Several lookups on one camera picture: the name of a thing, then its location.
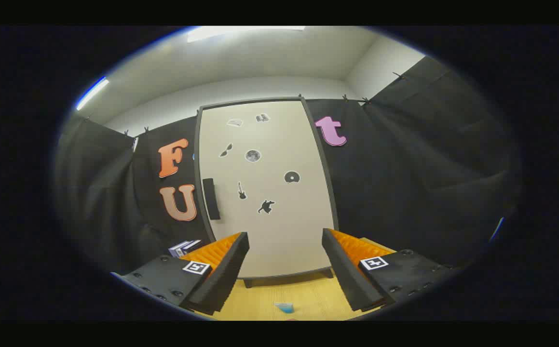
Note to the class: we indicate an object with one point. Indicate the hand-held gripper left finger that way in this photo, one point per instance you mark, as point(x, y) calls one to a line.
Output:
point(226, 274)

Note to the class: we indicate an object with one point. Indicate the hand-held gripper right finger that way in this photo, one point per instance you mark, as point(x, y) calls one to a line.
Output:
point(344, 270)

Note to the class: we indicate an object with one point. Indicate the white blue cosmetic tube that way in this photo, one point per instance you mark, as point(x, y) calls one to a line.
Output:
point(285, 307)

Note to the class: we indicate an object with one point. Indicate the blue white box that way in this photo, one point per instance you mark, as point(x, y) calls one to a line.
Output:
point(179, 249)
point(193, 245)

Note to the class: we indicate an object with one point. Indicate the grey cabinet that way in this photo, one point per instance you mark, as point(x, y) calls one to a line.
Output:
point(279, 278)

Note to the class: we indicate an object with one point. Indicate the black backdrop cloth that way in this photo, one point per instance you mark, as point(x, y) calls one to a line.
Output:
point(404, 183)

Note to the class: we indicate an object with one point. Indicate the ceiling light panel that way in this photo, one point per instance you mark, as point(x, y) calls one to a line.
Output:
point(92, 93)

